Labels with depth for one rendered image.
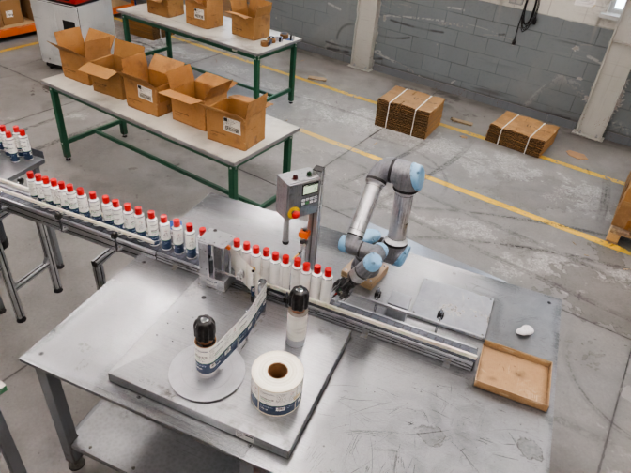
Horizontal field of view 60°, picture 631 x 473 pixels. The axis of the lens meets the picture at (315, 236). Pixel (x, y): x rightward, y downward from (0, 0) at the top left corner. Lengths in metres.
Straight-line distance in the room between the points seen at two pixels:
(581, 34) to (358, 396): 5.71
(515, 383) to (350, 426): 0.77
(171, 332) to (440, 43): 6.07
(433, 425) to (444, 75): 6.08
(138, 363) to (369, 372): 0.96
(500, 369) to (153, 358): 1.50
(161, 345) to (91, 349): 0.30
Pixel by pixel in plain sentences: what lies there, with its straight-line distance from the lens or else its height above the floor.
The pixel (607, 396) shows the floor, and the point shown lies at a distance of 3.99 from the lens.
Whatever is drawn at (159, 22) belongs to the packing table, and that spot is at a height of 0.78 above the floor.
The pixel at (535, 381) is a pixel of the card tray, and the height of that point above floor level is 0.83.
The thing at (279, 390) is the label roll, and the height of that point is 1.02.
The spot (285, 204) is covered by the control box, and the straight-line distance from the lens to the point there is 2.38.
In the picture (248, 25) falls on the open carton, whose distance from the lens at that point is 6.49.
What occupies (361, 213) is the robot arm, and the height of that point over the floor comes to 1.32.
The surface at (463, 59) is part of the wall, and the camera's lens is 7.71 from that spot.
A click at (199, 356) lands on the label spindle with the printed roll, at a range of 2.21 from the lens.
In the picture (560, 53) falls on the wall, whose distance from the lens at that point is 7.36.
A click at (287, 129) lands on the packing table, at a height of 0.78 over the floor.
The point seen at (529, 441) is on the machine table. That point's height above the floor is 0.83.
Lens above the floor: 2.67
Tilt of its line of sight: 36 degrees down
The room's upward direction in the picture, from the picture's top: 6 degrees clockwise
